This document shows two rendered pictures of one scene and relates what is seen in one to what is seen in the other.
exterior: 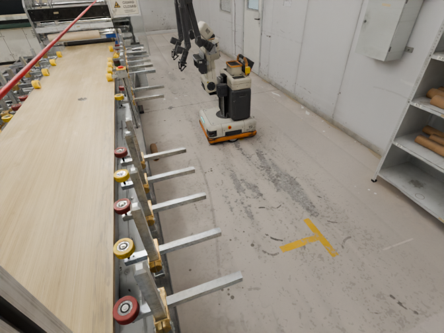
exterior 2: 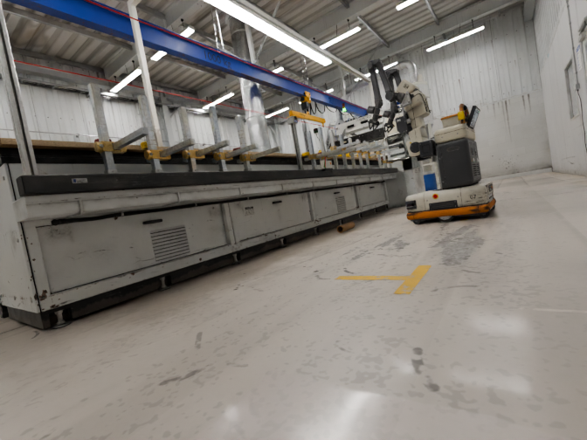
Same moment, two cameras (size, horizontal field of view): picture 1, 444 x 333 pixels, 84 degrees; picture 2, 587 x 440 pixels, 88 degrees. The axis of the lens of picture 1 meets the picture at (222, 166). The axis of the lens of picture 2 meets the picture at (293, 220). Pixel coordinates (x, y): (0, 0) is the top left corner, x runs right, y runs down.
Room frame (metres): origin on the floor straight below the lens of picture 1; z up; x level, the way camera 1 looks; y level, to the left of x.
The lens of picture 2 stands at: (0.13, -1.54, 0.40)
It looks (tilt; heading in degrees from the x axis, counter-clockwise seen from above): 3 degrees down; 54
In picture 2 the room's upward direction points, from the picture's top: 10 degrees counter-clockwise
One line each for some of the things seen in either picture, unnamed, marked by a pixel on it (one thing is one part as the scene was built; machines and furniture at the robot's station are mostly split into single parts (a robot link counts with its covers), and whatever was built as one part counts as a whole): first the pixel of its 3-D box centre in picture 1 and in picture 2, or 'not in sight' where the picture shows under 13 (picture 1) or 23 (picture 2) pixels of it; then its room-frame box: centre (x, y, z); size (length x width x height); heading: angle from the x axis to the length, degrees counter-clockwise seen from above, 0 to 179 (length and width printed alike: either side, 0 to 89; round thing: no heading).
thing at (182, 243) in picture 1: (174, 246); (169, 151); (0.66, 0.23, 0.80); 0.43 x 0.03 x 0.04; 108
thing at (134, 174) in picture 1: (145, 207); (188, 145); (0.83, 0.38, 0.88); 0.04 x 0.04 x 0.48; 18
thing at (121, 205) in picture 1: (125, 211); not in sight; (0.84, 0.49, 0.85); 0.08 x 0.08 x 0.11
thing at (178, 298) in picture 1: (185, 296); (122, 143); (0.42, 0.15, 0.84); 0.43 x 0.03 x 0.04; 108
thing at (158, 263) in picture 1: (154, 255); (157, 154); (0.61, 0.31, 0.81); 0.14 x 0.06 x 0.05; 18
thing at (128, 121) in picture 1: (137, 152); (244, 147); (1.31, 0.53, 0.89); 0.04 x 0.04 x 0.48; 18
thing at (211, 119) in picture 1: (226, 121); (450, 201); (3.07, -0.09, 0.16); 0.67 x 0.64 x 0.25; 105
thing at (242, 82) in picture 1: (232, 90); (454, 154); (3.09, -0.18, 0.59); 0.55 x 0.34 x 0.83; 15
